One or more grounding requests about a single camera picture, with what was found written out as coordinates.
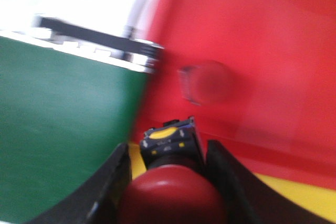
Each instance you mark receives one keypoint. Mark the yellow plastic tray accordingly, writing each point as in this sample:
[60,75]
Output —
[314,199]

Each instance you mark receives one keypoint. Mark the red push button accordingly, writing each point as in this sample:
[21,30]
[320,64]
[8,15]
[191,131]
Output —
[207,83]
[174,188]

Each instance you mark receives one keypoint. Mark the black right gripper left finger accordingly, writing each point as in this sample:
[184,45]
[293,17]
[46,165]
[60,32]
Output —
[96,200]

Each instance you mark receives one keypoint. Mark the red plastic tray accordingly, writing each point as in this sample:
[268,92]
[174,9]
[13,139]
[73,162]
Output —
[281,119]

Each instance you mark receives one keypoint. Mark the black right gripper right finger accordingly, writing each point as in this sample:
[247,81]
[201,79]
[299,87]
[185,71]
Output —
[247,198]

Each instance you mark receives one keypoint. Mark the green conveyor belt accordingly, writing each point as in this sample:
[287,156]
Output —
[61,117]

